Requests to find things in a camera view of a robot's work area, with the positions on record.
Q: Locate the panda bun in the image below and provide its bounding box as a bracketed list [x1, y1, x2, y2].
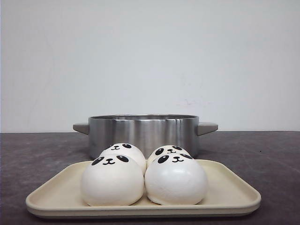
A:
[81, 154, 144, 206]
[145, 153, 208, 205]
[147, 145, 190, 168]
[99, 143, 146, 175]

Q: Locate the stainless steel steamer pot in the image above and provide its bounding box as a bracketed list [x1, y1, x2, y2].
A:
[73, 114, 218, 158]

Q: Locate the cream rectangular plastic tray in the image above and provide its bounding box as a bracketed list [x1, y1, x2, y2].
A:
[26, 160, 261, 219]

